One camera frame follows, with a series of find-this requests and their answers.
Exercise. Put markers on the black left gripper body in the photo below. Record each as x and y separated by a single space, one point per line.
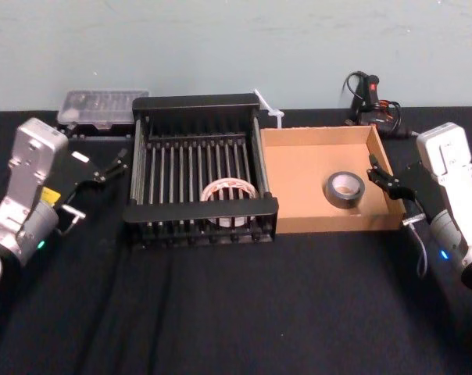
70 172

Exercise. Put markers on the small white three-armed plastic piece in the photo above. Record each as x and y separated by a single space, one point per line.
276 115

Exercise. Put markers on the silver tape roll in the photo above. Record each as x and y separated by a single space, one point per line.
331 193

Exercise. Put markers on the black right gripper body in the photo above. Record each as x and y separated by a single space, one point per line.
421 185

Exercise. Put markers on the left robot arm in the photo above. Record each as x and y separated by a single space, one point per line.
25 176

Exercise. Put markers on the plain pale wall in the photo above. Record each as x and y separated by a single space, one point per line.
220 47

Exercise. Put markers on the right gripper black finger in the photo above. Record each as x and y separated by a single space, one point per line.
388 186
376 164

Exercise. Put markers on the black rack with steel bars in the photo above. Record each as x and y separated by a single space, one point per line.
199 211

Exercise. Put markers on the clear plastic case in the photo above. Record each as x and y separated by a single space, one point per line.
103 107

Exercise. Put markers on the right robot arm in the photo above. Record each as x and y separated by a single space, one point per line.
455 183

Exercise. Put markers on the black table cloth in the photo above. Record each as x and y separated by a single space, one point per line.
236 312

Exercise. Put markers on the shallow brown cardboard tray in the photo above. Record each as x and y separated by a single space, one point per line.
298 172

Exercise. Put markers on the white tape roll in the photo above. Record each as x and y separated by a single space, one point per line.
229 186

